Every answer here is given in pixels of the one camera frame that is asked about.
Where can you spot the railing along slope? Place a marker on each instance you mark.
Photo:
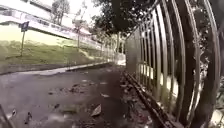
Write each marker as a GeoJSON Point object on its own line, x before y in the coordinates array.
{"type": "Point", "coordinates": [83, 41]}

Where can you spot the metal bar fence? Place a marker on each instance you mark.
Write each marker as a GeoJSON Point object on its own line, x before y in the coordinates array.
{"type": "Point", "coordinates": [160, 66]}

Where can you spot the fallen leaves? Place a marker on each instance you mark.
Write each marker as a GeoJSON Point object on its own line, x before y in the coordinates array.
{"type": "Point", "coordinates": [96, 110]}

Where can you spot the pale concrete kerb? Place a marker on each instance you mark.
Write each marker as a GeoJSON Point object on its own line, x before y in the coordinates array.
{"type": "Point", "coordinates": [63, 69]}

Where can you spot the large dark tree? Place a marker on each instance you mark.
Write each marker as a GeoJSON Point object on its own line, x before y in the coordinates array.
{"type": "Point", "coordinates": [123, 13]}

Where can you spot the grass slope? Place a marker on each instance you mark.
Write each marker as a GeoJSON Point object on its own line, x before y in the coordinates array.
{"type": "Point", "coordinates": [43, 53]}

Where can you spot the grey asphalt path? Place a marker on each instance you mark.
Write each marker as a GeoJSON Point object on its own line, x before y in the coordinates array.
{"type": "Point", "coordinates": [50, 96]}

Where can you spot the thin tree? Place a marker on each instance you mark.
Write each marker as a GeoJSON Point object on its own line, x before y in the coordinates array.
{"type": "Point", "coordinates": [60, 10]}

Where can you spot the blue sign on pole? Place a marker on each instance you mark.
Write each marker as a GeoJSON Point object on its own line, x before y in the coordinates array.
{"type": "Point", "coordinates": [24, 28]}

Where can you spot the pale building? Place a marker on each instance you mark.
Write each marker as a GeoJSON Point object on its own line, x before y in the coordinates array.
{"type": "Point", "coordinates": [20, 15]}

